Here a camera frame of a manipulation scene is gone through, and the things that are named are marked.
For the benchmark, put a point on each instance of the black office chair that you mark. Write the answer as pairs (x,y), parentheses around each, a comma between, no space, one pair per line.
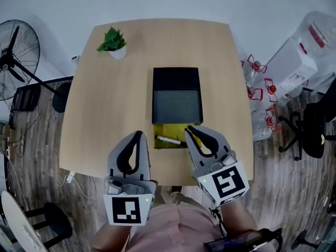
(312,130)

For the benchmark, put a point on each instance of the clear plastic bag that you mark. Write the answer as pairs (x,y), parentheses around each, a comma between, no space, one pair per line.
(317,33)

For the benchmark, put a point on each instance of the green plant in white pot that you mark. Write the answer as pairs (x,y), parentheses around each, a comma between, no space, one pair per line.
(113,42)

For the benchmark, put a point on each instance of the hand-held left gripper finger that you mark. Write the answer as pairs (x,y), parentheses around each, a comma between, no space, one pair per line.
(143,156)
(113,159)

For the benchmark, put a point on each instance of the small white device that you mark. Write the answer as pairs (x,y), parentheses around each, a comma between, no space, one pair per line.
(75,58)

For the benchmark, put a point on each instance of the person's pink clothing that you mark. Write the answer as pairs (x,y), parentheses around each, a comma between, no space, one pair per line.
(173,227)

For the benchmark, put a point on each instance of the black standing fan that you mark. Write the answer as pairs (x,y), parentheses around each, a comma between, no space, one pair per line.
(15,59)

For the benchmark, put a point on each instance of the yellow notebook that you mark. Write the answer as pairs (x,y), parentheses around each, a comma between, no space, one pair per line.
(170,130)

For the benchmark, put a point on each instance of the person's left forearm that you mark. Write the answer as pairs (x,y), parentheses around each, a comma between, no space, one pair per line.
(110,237)

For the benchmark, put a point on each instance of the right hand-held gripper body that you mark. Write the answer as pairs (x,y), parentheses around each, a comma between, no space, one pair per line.
(225,182)

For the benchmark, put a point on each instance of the white round table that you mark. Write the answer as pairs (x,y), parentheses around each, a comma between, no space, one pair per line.
(18,222)

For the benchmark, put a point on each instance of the dark phone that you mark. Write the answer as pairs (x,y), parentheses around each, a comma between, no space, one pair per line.
(231,241)

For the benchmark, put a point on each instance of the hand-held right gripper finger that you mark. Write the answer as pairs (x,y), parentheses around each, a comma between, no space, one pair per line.
(210,138)
(195,153)

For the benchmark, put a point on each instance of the person's right forearm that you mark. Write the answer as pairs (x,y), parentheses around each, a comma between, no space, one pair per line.
(239,218)

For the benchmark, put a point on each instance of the white marker pen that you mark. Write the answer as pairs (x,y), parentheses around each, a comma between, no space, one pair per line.
(168,140)

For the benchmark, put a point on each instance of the black box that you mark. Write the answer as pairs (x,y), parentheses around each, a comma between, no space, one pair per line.
(176,106)

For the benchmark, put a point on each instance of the black bag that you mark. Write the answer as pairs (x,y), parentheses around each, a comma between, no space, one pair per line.
(26,98)

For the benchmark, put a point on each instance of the wooden desk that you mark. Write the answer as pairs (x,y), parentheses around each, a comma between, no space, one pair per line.
(113,109)

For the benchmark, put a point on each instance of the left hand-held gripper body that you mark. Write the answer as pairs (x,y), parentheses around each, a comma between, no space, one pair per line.
(126,209)

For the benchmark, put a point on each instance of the red label water bottle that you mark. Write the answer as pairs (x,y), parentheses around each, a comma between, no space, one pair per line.
(272,89)
(271,120)
(251,91)
(256,65)

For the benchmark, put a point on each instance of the black stool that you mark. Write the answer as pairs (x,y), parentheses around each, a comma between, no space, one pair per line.
(57,224)

